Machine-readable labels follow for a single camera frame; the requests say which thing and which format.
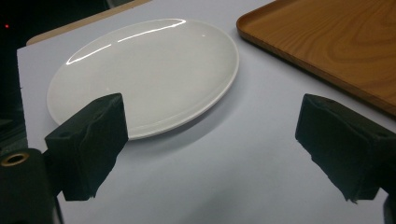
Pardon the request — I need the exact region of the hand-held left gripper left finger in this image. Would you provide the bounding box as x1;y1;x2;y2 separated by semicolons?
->
43;92;130;202

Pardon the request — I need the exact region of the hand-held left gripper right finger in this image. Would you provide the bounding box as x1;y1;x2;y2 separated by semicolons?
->
294;92;396;203

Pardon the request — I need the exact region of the white ceramic plate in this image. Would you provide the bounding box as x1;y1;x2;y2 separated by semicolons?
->
46;18;240;141

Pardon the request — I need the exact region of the wooden tray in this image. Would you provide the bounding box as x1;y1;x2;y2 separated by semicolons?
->
235;0;396;118

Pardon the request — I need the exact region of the white table mat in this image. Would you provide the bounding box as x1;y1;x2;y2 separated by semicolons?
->
16;0;396;224

